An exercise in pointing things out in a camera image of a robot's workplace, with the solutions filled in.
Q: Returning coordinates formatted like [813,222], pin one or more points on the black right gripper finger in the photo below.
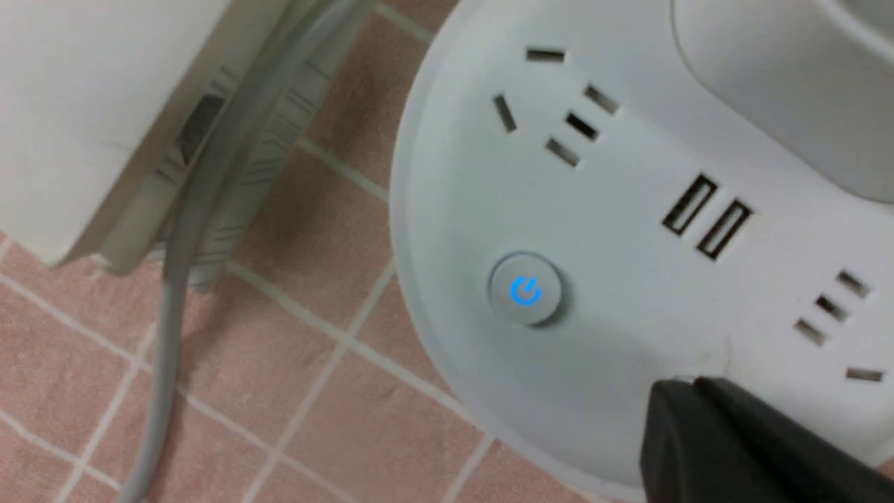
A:
[710,440]

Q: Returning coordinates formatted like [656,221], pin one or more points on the pink checkered tablecloth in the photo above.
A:
[302,379]

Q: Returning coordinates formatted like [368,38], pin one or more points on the white book underneath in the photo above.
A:
[276,72]

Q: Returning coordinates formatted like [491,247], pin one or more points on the white self-driving textbook top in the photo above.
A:
[105,106]

